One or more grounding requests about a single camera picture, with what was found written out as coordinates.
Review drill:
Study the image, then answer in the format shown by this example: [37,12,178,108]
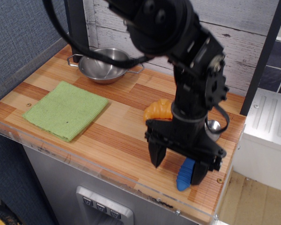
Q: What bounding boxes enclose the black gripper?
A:
[145,111,227,185]

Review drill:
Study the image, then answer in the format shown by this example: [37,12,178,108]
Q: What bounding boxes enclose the blue handled metal spoon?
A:
[176,120,221,191]

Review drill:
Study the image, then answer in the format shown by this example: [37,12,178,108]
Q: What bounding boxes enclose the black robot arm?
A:
[109,0,229,185]

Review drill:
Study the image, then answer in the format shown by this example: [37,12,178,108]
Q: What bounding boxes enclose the green cloth napkin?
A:
[22,81,108,142]

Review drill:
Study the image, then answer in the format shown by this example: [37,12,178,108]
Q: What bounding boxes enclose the orange toy croissant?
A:
[143,98,173,122]

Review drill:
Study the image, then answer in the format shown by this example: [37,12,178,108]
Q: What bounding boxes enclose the white ridged drainboard unit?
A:
[233,89,281,190]

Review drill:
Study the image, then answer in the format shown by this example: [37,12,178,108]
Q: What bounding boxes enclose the silver dispenser button panel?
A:
[76,186,134,225]

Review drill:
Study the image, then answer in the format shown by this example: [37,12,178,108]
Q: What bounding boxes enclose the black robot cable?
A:
[42,0,230,135]

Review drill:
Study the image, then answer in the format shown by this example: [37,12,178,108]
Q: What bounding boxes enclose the stainless steel bowl with handles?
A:
[67,48,136,84]

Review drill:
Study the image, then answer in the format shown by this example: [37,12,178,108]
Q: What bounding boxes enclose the black right vertical post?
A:
[240,0,281,116]

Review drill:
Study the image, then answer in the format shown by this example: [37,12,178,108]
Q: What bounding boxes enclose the black vertical post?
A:
[64,0,90,63]
[240,0,281,116]

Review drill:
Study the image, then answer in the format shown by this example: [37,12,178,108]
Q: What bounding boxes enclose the black left vertical post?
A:
[64,0,90,63]

